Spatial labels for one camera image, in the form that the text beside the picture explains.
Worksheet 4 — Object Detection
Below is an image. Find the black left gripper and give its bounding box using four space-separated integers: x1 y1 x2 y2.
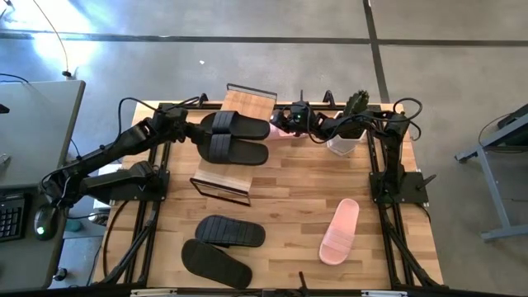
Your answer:
175 119 207 153

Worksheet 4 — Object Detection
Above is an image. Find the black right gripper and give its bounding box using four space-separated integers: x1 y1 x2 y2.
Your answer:
270 102 318 135

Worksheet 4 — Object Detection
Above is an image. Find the pink rubber slide sandal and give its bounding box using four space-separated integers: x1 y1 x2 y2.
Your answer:
266 123 300 142
318 198 361 266

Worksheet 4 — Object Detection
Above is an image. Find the black rubber slide sandal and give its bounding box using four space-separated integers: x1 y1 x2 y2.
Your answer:
196 134 270 167
194 214 267 249
199 110 271 141
181 238 253 290

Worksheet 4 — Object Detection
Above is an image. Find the white hexagonal plant pot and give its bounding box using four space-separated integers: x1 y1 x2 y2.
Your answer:
327 110 368 157

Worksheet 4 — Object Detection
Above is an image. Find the green cactus plant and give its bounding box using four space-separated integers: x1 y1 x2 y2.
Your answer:
343 89 370 139

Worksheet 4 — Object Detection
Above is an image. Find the white paper sheet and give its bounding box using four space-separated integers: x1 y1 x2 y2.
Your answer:
92 163 125 210

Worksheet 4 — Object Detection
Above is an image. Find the small bottle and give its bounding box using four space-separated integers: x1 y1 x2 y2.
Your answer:
87 210 111 226

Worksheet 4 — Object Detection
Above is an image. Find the black antenna stub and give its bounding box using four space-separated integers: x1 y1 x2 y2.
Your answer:
415 173 437 191

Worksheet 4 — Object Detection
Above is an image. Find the white label strip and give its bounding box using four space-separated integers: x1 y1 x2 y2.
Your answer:
361 290 408 297
130 288 178 296

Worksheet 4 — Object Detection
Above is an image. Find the grey office desk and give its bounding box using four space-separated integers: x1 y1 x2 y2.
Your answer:
0 80 87 290

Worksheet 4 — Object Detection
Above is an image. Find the black computer mouse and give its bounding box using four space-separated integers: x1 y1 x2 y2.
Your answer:
33 205 59 242

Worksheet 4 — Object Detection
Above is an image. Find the black computer keyboard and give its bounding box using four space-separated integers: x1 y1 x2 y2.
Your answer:
0 193 26 243

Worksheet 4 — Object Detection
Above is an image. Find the grey metal side table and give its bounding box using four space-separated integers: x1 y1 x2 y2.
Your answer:
455 102 528 243

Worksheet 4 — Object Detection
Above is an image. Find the black device on side table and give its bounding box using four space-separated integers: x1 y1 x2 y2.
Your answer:
497 102 528 146

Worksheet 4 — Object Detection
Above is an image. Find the wooden shelf black metal frame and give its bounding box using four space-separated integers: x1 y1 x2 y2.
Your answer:
189 82 278 207

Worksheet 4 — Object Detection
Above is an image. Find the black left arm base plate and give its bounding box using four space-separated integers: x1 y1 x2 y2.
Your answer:
107 169 171 203

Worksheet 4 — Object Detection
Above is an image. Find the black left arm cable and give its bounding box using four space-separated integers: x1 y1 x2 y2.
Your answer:
117 96 201 139

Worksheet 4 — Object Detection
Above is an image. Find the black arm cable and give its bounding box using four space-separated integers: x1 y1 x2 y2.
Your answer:
117 96 201 139
366 97 424 144

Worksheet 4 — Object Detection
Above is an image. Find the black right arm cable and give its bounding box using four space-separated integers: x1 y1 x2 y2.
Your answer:
366 97 424 144

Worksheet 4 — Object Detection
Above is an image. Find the thin black floor cable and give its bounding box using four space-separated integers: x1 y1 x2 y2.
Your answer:
31 0 73 79

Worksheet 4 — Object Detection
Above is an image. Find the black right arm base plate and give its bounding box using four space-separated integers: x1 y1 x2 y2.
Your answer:
369 171 430 205

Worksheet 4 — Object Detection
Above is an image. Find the black aluminium table frame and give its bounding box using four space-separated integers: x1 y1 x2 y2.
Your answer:
92 101 446 292

